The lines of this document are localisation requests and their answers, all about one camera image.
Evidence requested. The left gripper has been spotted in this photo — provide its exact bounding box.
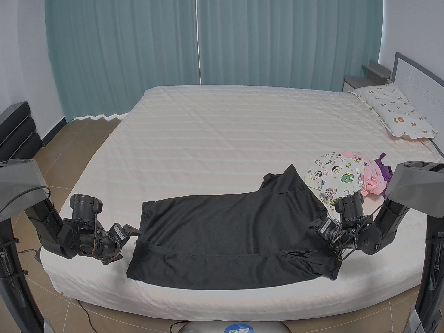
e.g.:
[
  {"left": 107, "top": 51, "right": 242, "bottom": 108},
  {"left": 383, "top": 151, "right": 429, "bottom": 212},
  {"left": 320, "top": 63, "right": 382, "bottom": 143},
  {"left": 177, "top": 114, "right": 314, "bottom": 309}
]
[{"left": 89, "top": 223, "right": 143, "bottom": 265}]

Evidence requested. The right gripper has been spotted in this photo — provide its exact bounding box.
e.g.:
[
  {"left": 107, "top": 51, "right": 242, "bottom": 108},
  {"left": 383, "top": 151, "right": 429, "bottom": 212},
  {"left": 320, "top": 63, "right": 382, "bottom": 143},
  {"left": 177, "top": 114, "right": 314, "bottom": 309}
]
[{"left": 310, "top": 217, "right": 344, "bottom": 246}]

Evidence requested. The black T-shirt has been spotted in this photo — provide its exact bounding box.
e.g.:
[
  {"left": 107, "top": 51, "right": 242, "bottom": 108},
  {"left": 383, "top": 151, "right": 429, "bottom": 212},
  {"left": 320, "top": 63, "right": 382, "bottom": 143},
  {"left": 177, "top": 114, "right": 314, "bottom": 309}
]
[{"left": 126, "top": 164, "right": 344, "bottom": 290}]

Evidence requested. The white printed pyjama top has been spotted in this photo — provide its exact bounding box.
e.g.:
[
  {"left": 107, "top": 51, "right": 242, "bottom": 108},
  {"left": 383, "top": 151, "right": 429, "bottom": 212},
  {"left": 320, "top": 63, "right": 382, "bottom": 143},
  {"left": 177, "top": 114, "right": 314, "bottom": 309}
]
[{"left": 305, "top": 151, "right": 369, "bottom": 222}]

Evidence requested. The pink garment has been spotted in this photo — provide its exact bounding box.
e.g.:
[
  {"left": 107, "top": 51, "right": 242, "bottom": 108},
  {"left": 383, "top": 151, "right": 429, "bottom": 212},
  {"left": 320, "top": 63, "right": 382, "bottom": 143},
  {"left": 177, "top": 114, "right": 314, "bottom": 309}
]
[{"left": 342, "top": 150, "right": 388, "bottom": 198}]

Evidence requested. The purple garment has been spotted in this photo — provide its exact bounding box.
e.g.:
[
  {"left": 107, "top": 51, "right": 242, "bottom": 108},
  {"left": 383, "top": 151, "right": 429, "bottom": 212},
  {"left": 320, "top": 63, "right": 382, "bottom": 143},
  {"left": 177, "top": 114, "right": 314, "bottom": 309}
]
[{"left": 373, "top": 153, "right": 396, "bottom": 199}]

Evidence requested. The bed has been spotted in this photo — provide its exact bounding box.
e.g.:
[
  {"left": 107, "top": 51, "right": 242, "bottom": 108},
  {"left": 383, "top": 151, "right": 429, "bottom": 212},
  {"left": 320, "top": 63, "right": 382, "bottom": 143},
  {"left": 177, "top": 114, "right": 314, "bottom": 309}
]
[{"left": 40, "top": 52, "right": 444, "bottom": 322}]

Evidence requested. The white printed pillow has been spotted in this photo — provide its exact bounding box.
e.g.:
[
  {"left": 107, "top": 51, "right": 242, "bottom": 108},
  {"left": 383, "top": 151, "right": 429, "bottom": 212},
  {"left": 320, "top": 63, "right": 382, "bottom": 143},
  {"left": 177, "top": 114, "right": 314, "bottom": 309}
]
[{"left": 348, "top": 83, "right": 437, "bottom": 141}]

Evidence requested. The grey bedside table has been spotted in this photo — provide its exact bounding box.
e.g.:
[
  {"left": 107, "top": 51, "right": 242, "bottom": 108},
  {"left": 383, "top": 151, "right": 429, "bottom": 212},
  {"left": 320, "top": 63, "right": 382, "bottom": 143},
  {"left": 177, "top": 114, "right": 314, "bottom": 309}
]
[{"left": 343, "top": 60, "right": 392, "bottom": 93}]

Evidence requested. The black chest of drawers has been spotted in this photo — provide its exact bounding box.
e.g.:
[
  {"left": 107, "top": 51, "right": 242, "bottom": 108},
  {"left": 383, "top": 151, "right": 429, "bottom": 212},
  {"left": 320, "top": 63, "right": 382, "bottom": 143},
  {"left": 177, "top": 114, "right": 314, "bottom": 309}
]
[{"left": 0, "top": 101, "right": 46, "bottom": 162}]

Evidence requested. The blue-green curtain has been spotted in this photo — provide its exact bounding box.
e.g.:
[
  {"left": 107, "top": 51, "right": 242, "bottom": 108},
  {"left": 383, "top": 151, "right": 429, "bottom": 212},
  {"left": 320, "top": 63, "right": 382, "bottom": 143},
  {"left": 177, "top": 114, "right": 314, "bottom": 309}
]
[
  {"left": 196, "top": 0, "right": 384, "bottom": 93},
  {"left": 44, "top": 0, "right": 202, "bottom": 123}
]

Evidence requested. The black cable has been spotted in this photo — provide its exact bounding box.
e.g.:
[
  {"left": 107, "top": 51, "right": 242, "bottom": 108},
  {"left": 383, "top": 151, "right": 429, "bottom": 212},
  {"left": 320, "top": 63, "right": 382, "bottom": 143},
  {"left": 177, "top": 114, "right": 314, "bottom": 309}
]
[{"left": 74, "top": 300, "right": 96, "bottom": 331}]

